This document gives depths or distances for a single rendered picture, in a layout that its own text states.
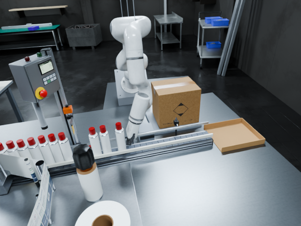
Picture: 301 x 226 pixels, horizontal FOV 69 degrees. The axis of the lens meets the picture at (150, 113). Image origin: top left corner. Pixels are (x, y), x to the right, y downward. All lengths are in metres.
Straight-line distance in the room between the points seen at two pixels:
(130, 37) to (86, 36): 6.21
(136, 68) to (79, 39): 6.34
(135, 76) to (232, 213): 0.80
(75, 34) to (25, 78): 6.33
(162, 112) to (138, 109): 0.36
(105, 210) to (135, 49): 0.73
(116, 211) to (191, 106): 0.91
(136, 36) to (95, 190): 0.75
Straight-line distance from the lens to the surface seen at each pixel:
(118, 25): 1.26
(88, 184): 1.05
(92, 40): 7.28
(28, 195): 1.31
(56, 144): 1.30
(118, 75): 2.00
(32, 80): 1.15
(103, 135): 1.25
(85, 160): 0.96
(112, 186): 1.18
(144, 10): 8.14
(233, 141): 1.54
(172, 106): 1.50
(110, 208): 0.93
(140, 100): 1.14
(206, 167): 1.33
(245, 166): 1.39
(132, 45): 1.11
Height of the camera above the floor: 1.77
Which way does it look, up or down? 31 degrees down
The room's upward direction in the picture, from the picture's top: 3 degrees counter-clockwise
